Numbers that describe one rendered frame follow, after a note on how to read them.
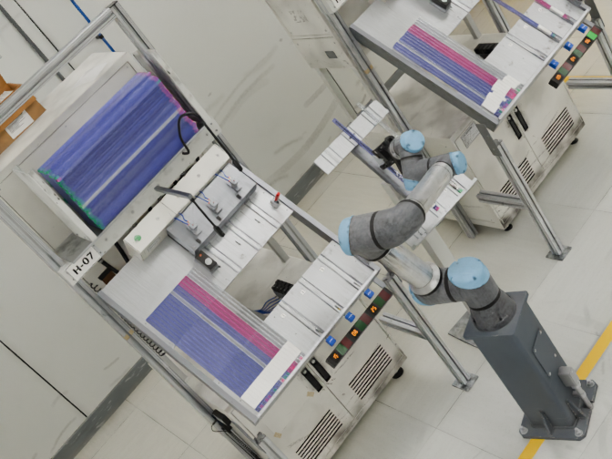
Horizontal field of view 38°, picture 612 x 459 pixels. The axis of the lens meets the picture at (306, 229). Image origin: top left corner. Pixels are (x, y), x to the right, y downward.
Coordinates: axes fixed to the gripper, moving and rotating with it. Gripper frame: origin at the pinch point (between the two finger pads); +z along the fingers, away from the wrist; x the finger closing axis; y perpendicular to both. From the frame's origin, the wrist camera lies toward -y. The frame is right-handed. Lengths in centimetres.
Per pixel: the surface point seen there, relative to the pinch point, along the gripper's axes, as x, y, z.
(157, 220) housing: 71, 43, 11
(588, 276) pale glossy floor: -36, -94, 20
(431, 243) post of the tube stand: 2.1, -36.9, 18.7
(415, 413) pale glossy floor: 49, -84, 41
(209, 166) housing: 43, 44, 14
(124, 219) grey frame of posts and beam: 79, 51, 11
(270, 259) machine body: 41, -1, 71
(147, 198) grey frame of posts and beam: 68, 51, 12
